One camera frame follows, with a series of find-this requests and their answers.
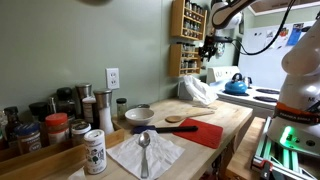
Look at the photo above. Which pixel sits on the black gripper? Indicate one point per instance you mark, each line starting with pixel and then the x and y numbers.
pixel 210 42

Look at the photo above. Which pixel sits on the small glass jar black lid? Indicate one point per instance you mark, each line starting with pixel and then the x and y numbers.
pixel 121 109

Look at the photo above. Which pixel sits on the white lid spice jar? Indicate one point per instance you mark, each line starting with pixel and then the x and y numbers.
pixel 80 132

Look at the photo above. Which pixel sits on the red lid spice jar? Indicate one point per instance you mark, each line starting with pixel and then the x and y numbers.
pixel 57 130

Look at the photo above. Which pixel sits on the blue lid spice jar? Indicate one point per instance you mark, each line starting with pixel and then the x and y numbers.
pixel 29 140

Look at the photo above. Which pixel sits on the wooden spice rack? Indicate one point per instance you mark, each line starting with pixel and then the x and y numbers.
pixel 176 20
pixel 173 63

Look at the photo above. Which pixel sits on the white cloth towel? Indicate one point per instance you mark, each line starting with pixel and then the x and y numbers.
pixel 201 90

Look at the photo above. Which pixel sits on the blue kettle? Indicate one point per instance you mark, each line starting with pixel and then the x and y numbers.
pixel 235 87

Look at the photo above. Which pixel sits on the small steel pot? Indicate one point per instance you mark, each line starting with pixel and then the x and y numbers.
pixel 248 82

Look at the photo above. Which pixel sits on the white electric stove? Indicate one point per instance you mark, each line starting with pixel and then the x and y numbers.
pixel 240 100

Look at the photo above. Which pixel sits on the white refrigerator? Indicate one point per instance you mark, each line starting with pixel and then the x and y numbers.
pixel 263 66

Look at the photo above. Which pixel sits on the white paper sheet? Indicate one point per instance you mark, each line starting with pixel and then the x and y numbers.
pixel 268 40

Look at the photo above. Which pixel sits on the wooden spoon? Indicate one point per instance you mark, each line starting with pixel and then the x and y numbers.
pixel 175 118

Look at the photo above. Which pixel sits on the red printed paper sheet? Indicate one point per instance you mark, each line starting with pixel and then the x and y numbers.
pixel 283 33

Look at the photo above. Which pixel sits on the small metal lid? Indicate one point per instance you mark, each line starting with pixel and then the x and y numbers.
pixel 143 106

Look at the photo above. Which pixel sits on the blue paper sheet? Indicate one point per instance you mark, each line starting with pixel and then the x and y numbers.
pixel 295 34

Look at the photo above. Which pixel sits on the white ceramic bowl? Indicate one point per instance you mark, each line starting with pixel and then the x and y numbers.
pixel 139 115

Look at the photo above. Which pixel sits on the metal spoon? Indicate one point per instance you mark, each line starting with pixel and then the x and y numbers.
pixel 144 140

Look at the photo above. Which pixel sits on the white paper napkin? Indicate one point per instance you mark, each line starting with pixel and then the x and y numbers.
pixel 163 155

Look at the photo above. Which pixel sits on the steel topped salt grinder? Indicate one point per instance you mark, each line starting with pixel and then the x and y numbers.
pixel 105 116

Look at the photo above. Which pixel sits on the steel pepper grinder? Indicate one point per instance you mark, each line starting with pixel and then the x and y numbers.
pixel 83 90

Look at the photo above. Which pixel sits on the white label spice bottle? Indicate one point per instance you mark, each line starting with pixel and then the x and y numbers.
pixel 88 110

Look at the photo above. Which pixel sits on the white printed spice shaker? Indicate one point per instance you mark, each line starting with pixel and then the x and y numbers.
pixel 95 153

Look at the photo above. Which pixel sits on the dark bottle black cap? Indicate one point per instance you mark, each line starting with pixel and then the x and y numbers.
pixel 65 100

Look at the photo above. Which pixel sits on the bottle with metal pourer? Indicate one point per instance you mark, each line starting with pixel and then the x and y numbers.
pixel 52 105

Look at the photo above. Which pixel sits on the wooden tray box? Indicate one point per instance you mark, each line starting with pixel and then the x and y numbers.
pixel 50 158

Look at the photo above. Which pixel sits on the dark sauce bottle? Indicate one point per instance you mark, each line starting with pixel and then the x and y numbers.
pixel 12 123

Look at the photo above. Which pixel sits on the decorative wall plate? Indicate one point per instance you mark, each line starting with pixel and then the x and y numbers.
pixel 220 50

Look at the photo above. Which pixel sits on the wooden wall cabinet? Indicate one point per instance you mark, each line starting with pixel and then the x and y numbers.
pixel 266 7

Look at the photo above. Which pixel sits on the white wall outlet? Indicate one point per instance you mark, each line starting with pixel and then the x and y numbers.
pixel 112 78

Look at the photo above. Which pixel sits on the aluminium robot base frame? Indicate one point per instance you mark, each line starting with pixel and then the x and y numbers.
pixel 276 156

